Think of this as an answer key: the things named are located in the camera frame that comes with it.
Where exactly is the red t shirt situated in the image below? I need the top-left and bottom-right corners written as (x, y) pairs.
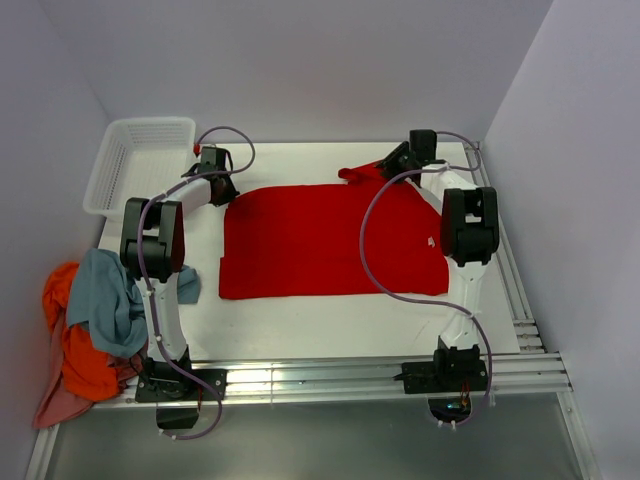
top-left (219, 164), bottom-right (449, 300)

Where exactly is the blue grey t shirt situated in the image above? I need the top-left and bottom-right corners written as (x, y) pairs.
top-left (65, 247), bottom-right (203, 359)

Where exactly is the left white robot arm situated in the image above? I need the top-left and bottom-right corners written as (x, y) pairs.
top-left (120, 145), bottom-right (239, 399)

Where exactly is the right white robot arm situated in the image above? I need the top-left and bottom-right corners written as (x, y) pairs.
top-left (377, 129), bottom-right (500, 390)

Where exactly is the white plastic perforated basket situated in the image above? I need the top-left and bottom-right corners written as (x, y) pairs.
top-left (83, 116), bottom-right (196, 221)

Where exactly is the orange t shirt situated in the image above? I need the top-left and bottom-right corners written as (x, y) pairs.
top-left (42, 262), bottom-right (136, 402)

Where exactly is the pink t shirt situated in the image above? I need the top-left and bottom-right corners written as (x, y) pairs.
top-left (33, 327), bottom-right (142, 429)

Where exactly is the aluminium right side rail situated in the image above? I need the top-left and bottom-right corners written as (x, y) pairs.
top-left (462, 140), bottom-right (546, 355)

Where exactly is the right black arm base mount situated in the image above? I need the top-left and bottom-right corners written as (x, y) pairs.
top-left (393, 361), bottom-right (489, 423)

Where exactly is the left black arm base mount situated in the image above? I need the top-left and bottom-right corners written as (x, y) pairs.
top-left (134, 365), bottom-right (227, 432)

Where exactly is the aluminium front rail frame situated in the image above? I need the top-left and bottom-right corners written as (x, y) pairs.
top-left (27, 348), bottom-right (572, 479)

